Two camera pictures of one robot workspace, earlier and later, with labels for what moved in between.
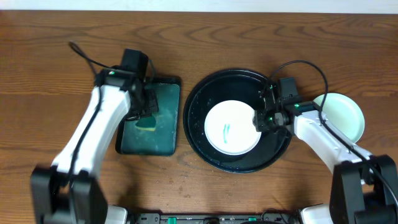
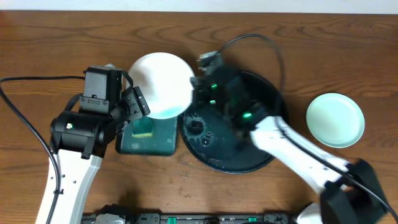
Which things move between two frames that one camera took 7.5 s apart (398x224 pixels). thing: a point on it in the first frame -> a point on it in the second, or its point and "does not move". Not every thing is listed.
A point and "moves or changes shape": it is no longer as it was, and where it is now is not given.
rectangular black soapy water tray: x=131 y=140 does not move
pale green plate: x=344 y=113 does not move
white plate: x=230 y=129 -> x=164 y=81
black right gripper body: x=265 y=120 -> x=204 y=96
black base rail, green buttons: x=267 y=217 does not move
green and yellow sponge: x=148 y=123 moves or changes shape
